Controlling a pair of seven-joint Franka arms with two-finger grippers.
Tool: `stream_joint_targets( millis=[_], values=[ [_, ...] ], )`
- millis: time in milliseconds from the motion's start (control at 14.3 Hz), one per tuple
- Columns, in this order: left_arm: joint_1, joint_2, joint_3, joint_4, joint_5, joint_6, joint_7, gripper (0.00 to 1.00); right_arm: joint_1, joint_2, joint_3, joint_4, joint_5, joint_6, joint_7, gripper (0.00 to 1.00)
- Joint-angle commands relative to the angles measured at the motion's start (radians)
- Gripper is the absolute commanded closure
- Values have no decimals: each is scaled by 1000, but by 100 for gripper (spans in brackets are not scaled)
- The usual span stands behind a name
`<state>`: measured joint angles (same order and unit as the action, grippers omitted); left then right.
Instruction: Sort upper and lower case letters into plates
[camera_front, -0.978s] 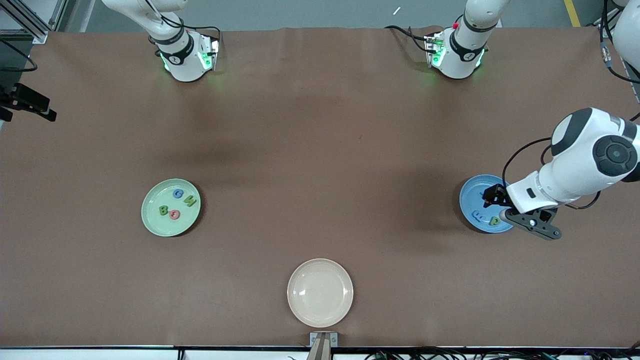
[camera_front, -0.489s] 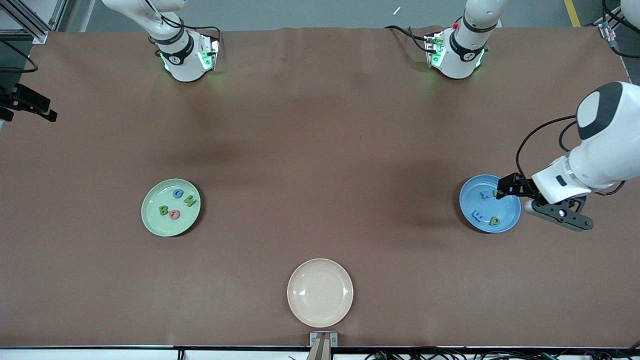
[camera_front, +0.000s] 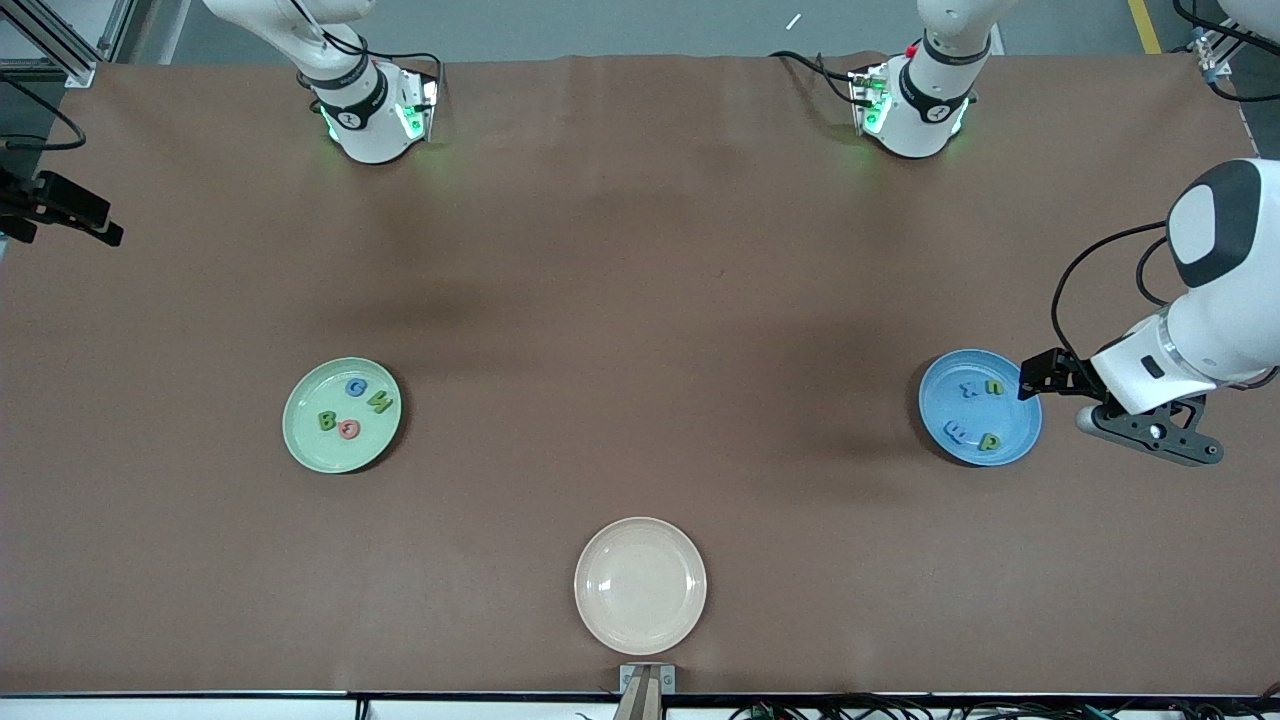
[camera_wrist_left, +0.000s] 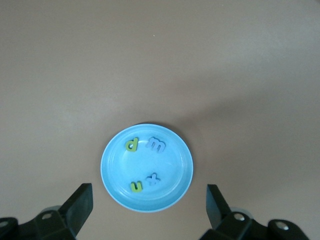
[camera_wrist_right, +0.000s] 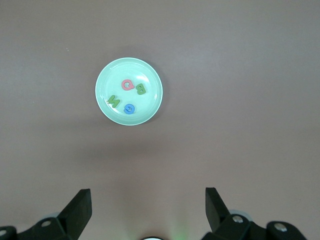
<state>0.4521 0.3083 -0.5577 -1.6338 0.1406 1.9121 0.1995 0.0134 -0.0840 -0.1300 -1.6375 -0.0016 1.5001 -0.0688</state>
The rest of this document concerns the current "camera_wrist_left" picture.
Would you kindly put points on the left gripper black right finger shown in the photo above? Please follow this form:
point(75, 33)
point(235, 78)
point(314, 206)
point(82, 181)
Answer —
point(215, 207)

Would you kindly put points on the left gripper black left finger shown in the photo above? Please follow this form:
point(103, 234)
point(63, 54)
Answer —
point(80, 205)

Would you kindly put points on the green lowercase letter n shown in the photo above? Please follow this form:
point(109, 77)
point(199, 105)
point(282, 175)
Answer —
point(133, 187)

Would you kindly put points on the blue lowercase letter x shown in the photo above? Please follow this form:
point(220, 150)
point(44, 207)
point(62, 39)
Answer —
point(153, 179)

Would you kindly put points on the green lowercase letter p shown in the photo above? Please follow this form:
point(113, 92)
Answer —
point(135, 145)

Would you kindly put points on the blue lowercase letter m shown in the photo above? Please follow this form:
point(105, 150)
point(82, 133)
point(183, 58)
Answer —
point(157, 145)

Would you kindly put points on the blue plate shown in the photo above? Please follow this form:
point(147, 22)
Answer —
point(165, 195)

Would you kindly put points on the brown table cover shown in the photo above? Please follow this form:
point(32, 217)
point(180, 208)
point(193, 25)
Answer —
point(75, 75)

